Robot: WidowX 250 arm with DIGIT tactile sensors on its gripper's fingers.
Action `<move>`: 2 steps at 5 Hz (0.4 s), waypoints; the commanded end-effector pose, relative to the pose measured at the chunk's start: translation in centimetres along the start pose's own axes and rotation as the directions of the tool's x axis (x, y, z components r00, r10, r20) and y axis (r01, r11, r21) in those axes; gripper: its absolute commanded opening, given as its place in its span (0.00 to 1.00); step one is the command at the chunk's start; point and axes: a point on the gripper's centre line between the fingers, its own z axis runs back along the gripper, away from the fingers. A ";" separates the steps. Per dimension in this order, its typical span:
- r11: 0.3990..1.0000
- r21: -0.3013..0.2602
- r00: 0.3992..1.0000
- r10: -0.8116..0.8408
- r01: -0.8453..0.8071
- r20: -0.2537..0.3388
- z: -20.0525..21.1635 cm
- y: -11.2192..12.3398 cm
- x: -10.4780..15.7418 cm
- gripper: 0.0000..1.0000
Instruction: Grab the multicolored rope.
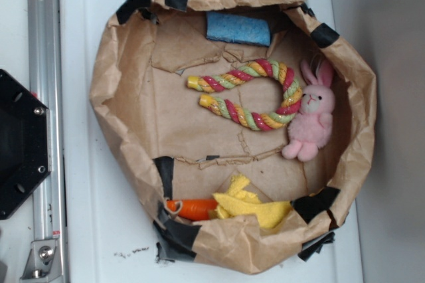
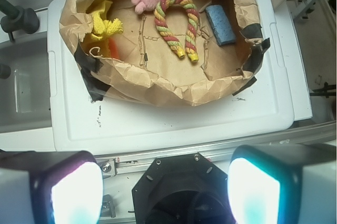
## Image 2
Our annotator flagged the dark clamp knob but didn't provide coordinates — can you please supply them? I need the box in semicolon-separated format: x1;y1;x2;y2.
1;0;39;43

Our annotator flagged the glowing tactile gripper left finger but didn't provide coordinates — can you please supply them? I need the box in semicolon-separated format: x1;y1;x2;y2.
1;151;103;223

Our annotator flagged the orange carrot toy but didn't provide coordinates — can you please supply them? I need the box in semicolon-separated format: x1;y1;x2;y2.
108;38;120;60

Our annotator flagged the yellow knitted rope toy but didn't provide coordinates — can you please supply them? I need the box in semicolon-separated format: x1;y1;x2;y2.
90;11;124;41

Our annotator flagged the black octagonal mount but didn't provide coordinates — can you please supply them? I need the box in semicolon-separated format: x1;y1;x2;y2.
132;153;235;223

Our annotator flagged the brown paper bag tray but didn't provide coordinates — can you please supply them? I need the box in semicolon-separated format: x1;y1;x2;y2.
60;0;270;106

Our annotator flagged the clear plastic container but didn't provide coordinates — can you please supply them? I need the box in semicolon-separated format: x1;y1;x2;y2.
1;35;52;133

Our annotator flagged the blue sponge block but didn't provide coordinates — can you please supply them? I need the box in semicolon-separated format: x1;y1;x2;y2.
205;5;236;46

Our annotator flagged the aluminium frame rail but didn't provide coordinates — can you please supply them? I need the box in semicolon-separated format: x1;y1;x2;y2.
95;121;336;177

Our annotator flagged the multicolored twisted rope toy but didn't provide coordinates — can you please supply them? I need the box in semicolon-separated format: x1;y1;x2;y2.
154;0;200;64

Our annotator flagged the yellow cloth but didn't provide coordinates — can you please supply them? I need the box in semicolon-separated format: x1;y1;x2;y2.
86;0;112;14

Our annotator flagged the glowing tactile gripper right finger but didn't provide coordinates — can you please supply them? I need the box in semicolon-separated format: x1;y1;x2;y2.
227;144;336;223

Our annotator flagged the white plastic bin lid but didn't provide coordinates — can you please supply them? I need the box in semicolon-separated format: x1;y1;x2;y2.
47;0;312;155

